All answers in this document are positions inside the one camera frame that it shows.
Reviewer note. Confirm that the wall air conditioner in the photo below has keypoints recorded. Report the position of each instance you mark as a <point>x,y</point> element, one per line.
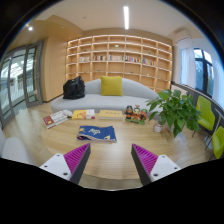
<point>182,35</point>

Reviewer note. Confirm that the long ceiling light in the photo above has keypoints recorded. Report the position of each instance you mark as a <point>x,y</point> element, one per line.
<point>126,16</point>

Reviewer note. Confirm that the wooden shelf unit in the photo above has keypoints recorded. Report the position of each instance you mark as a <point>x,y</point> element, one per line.
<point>120,63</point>

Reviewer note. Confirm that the black bag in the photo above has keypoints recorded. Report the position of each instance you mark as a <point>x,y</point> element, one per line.
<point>74,88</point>

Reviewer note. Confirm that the dark-framed window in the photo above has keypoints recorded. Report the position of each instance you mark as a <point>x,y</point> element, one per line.
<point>204,71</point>

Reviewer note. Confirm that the yellow cushion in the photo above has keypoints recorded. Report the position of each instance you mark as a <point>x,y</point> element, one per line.
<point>111,86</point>

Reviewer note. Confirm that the green potted plant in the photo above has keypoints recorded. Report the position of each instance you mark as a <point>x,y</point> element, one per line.
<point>176,111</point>

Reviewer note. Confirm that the glass double door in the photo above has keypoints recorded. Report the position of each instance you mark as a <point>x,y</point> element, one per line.
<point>18,83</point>

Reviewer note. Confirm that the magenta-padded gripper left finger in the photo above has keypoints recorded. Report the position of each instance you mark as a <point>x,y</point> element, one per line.
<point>56,165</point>

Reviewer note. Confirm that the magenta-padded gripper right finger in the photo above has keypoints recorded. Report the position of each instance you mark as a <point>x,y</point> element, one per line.
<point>161,166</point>

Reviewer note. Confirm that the yellow and orange book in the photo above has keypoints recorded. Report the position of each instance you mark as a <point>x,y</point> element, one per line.
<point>83,114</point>

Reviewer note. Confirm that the white curtain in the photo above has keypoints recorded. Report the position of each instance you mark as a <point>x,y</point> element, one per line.
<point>187,66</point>

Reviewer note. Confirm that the three-figure figurine set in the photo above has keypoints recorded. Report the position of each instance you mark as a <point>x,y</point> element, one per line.
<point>136,115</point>

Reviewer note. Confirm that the light grey sofa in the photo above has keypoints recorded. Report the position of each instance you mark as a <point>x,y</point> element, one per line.
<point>96,100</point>

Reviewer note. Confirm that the red and white book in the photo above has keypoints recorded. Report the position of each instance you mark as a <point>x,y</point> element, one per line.
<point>55,119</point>

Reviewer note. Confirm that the small white printed cup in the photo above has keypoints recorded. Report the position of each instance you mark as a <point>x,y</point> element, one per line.
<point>158,127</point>

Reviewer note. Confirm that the small patterned pouch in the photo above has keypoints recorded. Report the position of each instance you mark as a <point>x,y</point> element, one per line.
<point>67,113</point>

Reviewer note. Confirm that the blue printed towel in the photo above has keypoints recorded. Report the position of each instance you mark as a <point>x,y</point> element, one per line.
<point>97,133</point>

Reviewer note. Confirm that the green chair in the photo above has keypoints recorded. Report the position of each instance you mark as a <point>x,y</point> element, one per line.
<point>205,113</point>
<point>218,141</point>

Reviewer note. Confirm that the plain yellow book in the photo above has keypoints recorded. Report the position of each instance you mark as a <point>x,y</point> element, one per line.
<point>111,114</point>

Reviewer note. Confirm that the white chair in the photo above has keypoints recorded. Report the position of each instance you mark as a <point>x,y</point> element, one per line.
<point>15,150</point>

